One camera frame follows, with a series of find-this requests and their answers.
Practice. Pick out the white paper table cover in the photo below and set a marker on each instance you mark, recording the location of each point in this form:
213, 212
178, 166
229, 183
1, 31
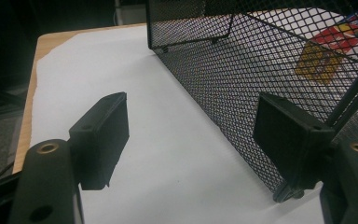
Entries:
174, 130

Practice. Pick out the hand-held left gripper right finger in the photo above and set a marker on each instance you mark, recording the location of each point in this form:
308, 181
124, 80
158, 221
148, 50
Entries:
295, 140

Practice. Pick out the red and yellow snack packet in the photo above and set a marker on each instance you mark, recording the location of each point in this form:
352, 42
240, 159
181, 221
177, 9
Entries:
323, 53

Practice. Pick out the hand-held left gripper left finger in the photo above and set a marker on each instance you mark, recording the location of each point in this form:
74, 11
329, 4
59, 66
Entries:
87, 149

